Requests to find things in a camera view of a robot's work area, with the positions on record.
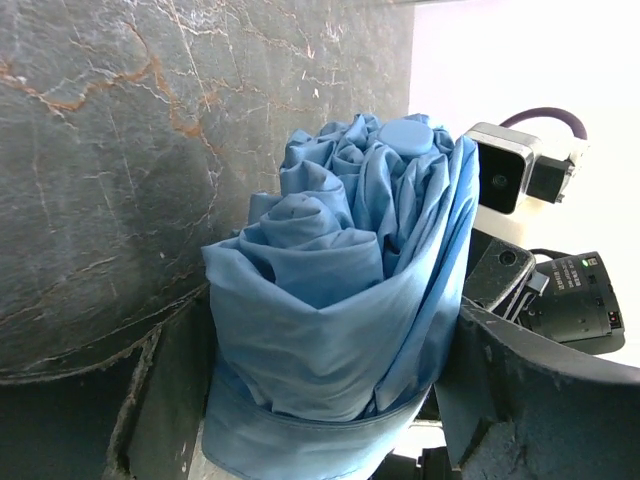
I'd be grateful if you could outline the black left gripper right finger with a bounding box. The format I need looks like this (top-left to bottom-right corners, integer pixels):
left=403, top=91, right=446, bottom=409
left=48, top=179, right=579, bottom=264
left=435, top=301, right=639, bottom=480

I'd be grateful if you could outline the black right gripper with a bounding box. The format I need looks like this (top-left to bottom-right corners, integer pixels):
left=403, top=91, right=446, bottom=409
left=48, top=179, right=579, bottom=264
left=463, top=232, right=549, bottom=325

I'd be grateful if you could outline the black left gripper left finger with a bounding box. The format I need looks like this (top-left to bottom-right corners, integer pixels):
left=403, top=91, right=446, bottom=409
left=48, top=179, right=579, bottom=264
left=1, top=293, right=214, bottom=479

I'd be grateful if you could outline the light blue folding umbrella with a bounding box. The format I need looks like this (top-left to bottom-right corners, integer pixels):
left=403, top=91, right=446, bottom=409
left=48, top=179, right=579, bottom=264
left=202, top=114, right=479, bottom=479

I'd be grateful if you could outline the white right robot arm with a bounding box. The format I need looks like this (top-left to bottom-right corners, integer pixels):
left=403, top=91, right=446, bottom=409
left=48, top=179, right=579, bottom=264
left=463, top=229, right=625, bottom=355

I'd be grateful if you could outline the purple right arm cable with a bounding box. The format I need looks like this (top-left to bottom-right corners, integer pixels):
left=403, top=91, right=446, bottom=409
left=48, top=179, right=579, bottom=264
left=499, top=106, right=588, bottom=139

